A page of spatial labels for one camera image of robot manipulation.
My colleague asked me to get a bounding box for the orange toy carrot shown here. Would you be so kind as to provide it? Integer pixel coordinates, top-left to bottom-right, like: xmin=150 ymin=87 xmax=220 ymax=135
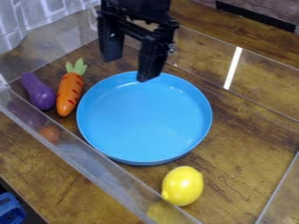
xmin=56 ymin=59 xmax=88 ymax=116

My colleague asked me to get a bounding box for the white tiled curtain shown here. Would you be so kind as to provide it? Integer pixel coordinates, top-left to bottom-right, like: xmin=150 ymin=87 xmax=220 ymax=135
xmin=0 ymin=0 xmax=101 ymax=54

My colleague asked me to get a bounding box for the clear acrylic barrier wall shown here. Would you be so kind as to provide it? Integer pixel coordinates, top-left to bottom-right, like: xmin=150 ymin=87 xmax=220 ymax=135
xmin=0 ymin=3 xmax=299 ymax=224

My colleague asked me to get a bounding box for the blue round plate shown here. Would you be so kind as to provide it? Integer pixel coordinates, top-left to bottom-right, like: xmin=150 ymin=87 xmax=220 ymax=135
xmin=76 ymin=72 xmax=212 ymax=165

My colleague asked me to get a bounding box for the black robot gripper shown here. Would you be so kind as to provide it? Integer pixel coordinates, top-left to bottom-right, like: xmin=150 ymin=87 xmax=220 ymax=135
xmin=97 ymin=0 xmax=178 ymax=82

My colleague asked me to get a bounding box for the purple toy eggplant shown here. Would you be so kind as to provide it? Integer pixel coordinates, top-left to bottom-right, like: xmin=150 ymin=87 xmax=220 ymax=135
xmin=20 ymin=73 xmax=56 ymax=110

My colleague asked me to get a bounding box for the blue plastic object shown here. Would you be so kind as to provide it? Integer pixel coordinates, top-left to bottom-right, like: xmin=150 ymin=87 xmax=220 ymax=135
xmin=0 ymin=192 xmax=26 ymax=224

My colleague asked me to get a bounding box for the yellow toy lemon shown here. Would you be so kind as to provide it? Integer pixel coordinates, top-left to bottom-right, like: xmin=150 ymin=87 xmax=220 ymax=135
xmin=161 ymin=166 xmax=202 ymax=207

